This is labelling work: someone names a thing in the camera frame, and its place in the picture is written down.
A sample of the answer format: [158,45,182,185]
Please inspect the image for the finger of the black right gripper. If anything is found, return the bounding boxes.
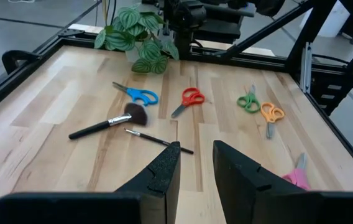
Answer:
[195,17,243,44]
[163,0,208,29]

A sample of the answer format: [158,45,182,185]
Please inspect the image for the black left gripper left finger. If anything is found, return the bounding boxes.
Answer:
[0,141,182,224]

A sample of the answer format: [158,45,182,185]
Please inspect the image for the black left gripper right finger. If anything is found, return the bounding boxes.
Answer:
[213,139,353,224]

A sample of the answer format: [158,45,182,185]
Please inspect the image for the pink scissors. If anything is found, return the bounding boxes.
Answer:
[282,152,311,191]

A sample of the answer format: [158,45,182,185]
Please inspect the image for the potted striped-leaf plant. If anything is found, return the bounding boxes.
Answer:
[94,2,180,75]

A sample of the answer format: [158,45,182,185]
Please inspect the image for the green scissors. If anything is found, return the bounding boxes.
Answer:
[236,83,261,114]

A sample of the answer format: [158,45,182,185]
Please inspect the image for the red scissors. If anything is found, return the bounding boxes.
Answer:
[170,87,206,119]

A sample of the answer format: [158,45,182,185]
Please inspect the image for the thin black paintbrush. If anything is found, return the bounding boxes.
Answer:
[123,128,195,155]

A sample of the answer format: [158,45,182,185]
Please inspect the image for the orange scissors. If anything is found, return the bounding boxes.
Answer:
[259,101,286,140]

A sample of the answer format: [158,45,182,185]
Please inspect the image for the silver aluminium extrusion bar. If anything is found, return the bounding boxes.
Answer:
[300,42,313,94]

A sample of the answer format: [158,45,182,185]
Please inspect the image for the blue scissors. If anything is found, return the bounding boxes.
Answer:
[112,81,160,107]

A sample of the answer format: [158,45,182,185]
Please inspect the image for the black fluffy makeup brush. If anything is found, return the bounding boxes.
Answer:
[68,102,149,141]

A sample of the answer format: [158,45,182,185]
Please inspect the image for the black rail clamp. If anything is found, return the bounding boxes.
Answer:
[1,49,40,74]

